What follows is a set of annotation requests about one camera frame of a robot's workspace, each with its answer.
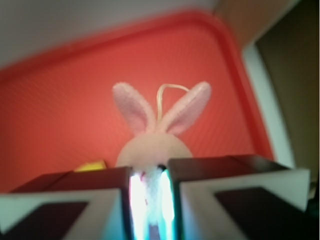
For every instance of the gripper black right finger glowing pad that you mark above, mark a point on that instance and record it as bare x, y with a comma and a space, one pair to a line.
241, 197

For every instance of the pink plush bunny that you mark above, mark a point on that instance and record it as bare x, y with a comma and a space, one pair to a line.
156, 139

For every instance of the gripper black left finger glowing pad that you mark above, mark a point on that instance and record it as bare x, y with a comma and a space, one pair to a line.
88, 205

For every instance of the red plastic tray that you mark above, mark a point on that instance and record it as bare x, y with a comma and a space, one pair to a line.
57, 111

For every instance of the yellow sponge wedge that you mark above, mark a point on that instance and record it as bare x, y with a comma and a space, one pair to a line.
96, 165

